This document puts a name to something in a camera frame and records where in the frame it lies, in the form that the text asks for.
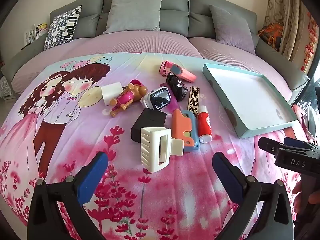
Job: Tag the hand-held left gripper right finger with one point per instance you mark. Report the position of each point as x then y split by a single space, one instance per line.
227 177

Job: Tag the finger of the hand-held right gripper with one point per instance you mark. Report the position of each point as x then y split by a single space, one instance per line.
297 162
293 142

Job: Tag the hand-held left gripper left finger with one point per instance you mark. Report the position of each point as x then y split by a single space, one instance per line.
92 172

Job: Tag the red small bottle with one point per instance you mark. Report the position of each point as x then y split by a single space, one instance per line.
205 127

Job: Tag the cream hair claw clip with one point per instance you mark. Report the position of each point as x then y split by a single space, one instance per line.
150 150

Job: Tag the teal cardboard tray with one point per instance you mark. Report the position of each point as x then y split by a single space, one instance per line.
245 97

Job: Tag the orange blue utility knife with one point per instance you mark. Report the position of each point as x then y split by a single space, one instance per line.
181 125

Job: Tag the black charger plug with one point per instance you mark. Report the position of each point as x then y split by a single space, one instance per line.
147 122

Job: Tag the white charger plug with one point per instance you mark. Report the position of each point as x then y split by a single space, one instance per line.
110 92

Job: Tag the pink brown toy figure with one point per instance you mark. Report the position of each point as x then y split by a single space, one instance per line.
127 97

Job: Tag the gold patterned lighter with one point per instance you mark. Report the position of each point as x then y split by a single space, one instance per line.
193 100

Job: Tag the purple lighter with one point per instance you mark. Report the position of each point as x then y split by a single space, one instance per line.
175 103

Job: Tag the white smartwatch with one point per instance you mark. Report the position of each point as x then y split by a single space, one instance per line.
157 98

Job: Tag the black toy car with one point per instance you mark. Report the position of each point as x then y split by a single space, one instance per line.
177 86

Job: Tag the pink wristband watch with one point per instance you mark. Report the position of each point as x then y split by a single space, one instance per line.
185 76

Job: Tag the person's right hand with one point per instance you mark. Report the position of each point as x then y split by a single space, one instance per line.
297 187

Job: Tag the printed cartoon blanket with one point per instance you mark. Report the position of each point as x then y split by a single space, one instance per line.
175 192

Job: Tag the red hanging decoration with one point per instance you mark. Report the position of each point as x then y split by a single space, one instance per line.
310 42

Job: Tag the white woven stool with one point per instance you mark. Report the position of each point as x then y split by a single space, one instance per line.
5 87

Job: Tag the purple grey cushion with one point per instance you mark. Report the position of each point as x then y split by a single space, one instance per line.
232 30

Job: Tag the beige patterned curtain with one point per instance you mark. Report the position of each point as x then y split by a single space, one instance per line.
287 10

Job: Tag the purple sofa cover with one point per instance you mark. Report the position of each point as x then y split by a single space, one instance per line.
150 42

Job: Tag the black white patterned cushion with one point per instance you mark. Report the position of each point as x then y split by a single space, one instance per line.
62 27

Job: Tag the yellow cover book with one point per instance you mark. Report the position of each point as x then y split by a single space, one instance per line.
42 30

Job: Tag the plain grey cushion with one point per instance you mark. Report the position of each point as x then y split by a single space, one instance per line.
135 12

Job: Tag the grey sofa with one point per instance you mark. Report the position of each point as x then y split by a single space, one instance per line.
175 7

